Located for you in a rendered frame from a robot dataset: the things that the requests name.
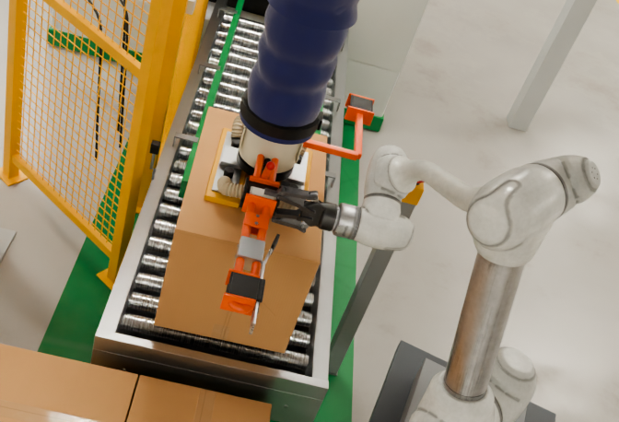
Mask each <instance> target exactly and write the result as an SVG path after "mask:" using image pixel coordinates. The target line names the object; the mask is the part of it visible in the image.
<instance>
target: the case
mask: <svg viewBox="0 0 619 422"><path fill-rule="evenodd" d="M237 116H239V114H238V113H235V112H231V111H224V110H220V109H217V108H213V107H208V110H207V114H206V117H205V120H204V127H203V130H202V133H201V136H200V140H199V144H198V147H197V150H196V154H195V157H194V161H193V166H192V170H191V173H190V177H189V180H188V183H187V187H186V191H185V194H184V197H183V201H182V204H181V210H180V213H179V217H178V220H177V224H176V228H175V231H174V235H173V240H172V243H171V248H170V252H169V259H168V264H167V268H166V272H165V276H164V280H163V285H162V289H161V293H160V297H159V302H158V309H157V313H156V318H155V321H154V325H156V326H160V327H165V328H170V329H173V330H178V331H182V332H186V333H191V334H199V335H202V336H207V337H212V338H215V339H220V340H224V341H229V342H233V343H237V344H242V345H245V346H254V347H258V348H262V349H266V350H271V351H275V352H279V353H285V352H286V348H287V345H288V343H289V340H290V338H291V335H292V334H293V331H294V328H295V326H296V323H297V321H298V317H299V314H300V313H301V310H302V307H303V305H304V302H305V300H306V297H307V296H308V293H309V291H310V287H311V284H312V281H313V279H314V276H315V275H316V272H317V270H318V267H319V265H320V262H321V232H322V229H319V228H318V227H308V228H307V229H306V232H305V233H303V232H301V231H299V230H298V229H293V228H291V227H287V226H284V225H280V224H277V223H274V222H272V219H271V218H270V219H269V225H268V230H267V232H266V238H265V247H264V255H263V260H264V259H265V257H266V255H267V253H268V252H269V250H270V248H271V246H272V243H273V241H274V238H275V237H276V235H277V234H280V237H279V240H278V243H277V244H276V246H275V248H274V251H273V253H272V254H271V255H270V257H269V259H268V260H267V262H266V264H265V267H264V273H263V279H265V286H264V292H263V302H262V303H261V302H260V307H259V312H258V314H257V318H256V324H255V326H254V329H253V332H252V334H249V330H250V325H251V316H249V315H245V314H241V313H237V312H234V311H226V310H222V309H220V305H221V301H222V298H223V296H224V293H225V292H226V290H227V286H228V285H225V283H226V279H227V276H228V270H229V268H230V269H234V263H235V259H236V258H235V255H236V254H237V249H238V248H237V246H238V244H239V240H240V236H241V230H242V225H243V220H244V218H245V213H246V212H243V211H241V209H242V207H238V208H236V207H232V206H228V205H221V204H218V203H214V202H211V201H207V200H205V199H204V195H205V191H206V187H207V184H208V181H209V178H210V174H211V170H212V168H213V164H214V160H215V157H216V152H217V148H218V144H219V141H220V137H221V134H222V131H223V128H228V129H231V128H232V124H233V122H234V119H236V117H237ZM307 149H308V150H311V151H312V152H313V153H312V161H311V169H310V177H309V191H318V198H319V200H321V201H322V202H323V200H324V184H325V169H326V153H325V152H321V151H318V150H314V149H311V148H307Z"/></svg>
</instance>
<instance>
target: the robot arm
mask: <svg viewBox="0 0 619 422"><path fill-rule="evenodd" d="M419 181H422V182H425V183H427V184H428V185H429V186H430V187H432V188H433V189H434V190H435V191H437V192H438V193H440V194H441V195H442V196H443V197H445V198H446V199H447V200H448V201H450V202H451V203H452V204H454V205H455V206H457V207H458V208H459V209H461V210H463V211H466V212H467V214H466V223H467V227H468V230H469V232H470V233H471V235H472V237H473V243H474V246H475V248H476V250H477V254H476V257H475V261H474V265H473V270H472V274H471V278H470V282H469V285H468V288H467V292H466V295H465V299H464V302H463V306H462V309H461V316H460V319H459V322H458V326H457V330H456V334H455V336H454V340H453V344H452V347H451V351H450V357H449V360H448V364H447V367H446V369H444V370H442V371H441V372H439V373H437V374H436V375H435V376H434V377H433V378H432V380H431V382H430V383H429V385H428V387H427V389H426V392H425V394H424V396H423V398H422V400H421V401H420V403H419V405H418V407H417V409H416V410H415V411H414V412H413V413H412V415H411V417H410V420H409V422H515V421H516V420H517V419H518V417H519V416H520V415H521V413H522V412H523V411H524V409H525V408H526V407H527V405H528V404H529V402H530V401H531V399H532V397H533V395H534V392H535V388H536V380H537V376H536V370H535V367H534V366H533V364H532V362H531V360H530V359H529V357H528V356H527V355H525V354H524V353H523V352H521V351H520V350H518V349H517V348H514V347H509V346H500V345H501V341H502V338H503V335H504V332H505V329H506V326H507V323H508V317H509V315H510V312H511V309H512V305H513V302H514V299H515V297H516V293H517V290H518V287H519V284H520V279H521V276H522V273H523V269H524V266H525V264H526V263H527V262H529V261H530V260H531V259H532V258H533V257H534V256H535V254H536V253H537V251H538V249H539V248H540V246H541V244H542V242H543V240H544V238H545V237H546V235H547V234H548V232H549V230H550V229H551V227H552V226H553V223H554V222H555V221H556V220H557V219H558V218H560V217H561V216H562V215H564V214H565V213H566V212H568V211H569V210H570V209H572V208H573V207H575V205H577V204H580V203H583V202H585V201H586V200H588V199H589V198H590V197H592V196H593V195H594V194H595V193H596V192H597V191H598V188H599V186H600V184H601V176H600V173H599V170H598V168H597V166H596V164H595V163H594V162H593V161H592V160H590V159H588V158H586V157H582V156H576V155H563V156H559V157H554V158H547V159H542V160H537V161H533V162H531V163H528V164H525V165H523V166H520V167H516V168H514V169H511V170H508V171H506V172H504V173H502V174H500V175H498V176H497V177H495V178H494V179H493V180H491V181H490V182H488V183H486V184H485V185H484V186H483V187H473V186H471V185H469V184H467V183H466V182H463V181H462V180H460V179H459V178H457V177H455V176H454V175H452V174H451V173H449V172H448V171H446V170H444V169H442V168H441V167H440V166H438V165H437V164H435V163H432V162H430V161H427V160H422V159H414V160H410V159H409V158H407V156H406V154H405V153H404V151H403V150H402V149H401V148H400V147H398V146H395V145H385V146H383V147H380V148H378V149H377V150H376V152H375V153H374V154H373V156H372V158H371V160H370V162H369V164H368V171H367V175H366V180H365V188H364V201H363V204H362V206H361V207H359V206H354V205H348V204H344V203H341V204H339V206H338V205H337V204H334V203H330V202H322V201H321V200H319V198H318V191H306V190H301V189H298V188H293V187H288V186H284V185H283V186H281V188H278V189H277V191H276V190H272V189H268V188H265V190H264V189H261V188H257V187H253V186H252V187H251V190H250V194H253V195H257V196H261V197H264V198H268V199H272V200H276V199H278V200H280V201H283V202H285V203H288V204H290V205H293V206H295V207H298V208H299V209H298V210H293V209H284V208H277V211H276V215H275V217H274V216H272V222H274V223H277V224H280V225H284V226H287V227H291V228H293V229H298V230H299V231H301V232H303V233H305V232H306V229H307V228H308V227H318V228H319V229H323V230H327V231H333V235H334V236H338V237H342V238H346V239H349V240H355V241H357V242H359V243H361V244H362V245H365V246H368V247H371V248H375V249H380V250H386V251H402V250H404V249H406V248H407V247H408V246H409V245H410V243H411V241H412V238H413V235H414V229H415V226H414V224H413V223H412V222H411V221H410V220H409V219H408V218H407V217H405V216H402V215H401V202H402V199H403V198H405V196H406V195H407V194H409V193H410V192H411V191H412V190H413V189H414V188H415V186H416V183H417V182H419ZM308 200H311V201H308ZM299 214H300V215H299Z"/></svg>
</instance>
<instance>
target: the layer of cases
mask: <svg viewBox="0 0 619 422"><path fill-rule="evenodd" d="M137 379H138V374H135V373H131V372H127V371H122V370H118V369H111V368H106V367H102V366H98V365H94V364H89V363H86V362H81V361H77V360H73V359H69V358H61V357H57V356H53V355H48V354H44V353H40V352H36V351H32V350H28V349H24V348H19V347H15V346H8V345H3V344H0V422H270V417H271V410H272V405H271V404H268V403H264V402H259V401H255V400H251V399H247V398H242V397H238V396H234V395H230V394H225V393H218V392H214V391H209V390H206V389H201V388H197V387H192V386H189V385H184V384H180V383H176V382H172V381H164V380H160V379H156V378H152V377H147V376H144V375H140V376H139V380H138V382H137ZM136 383H137V386H136ZM135 387H136V388H135ZM134 391H135V392H134Z"/></svg>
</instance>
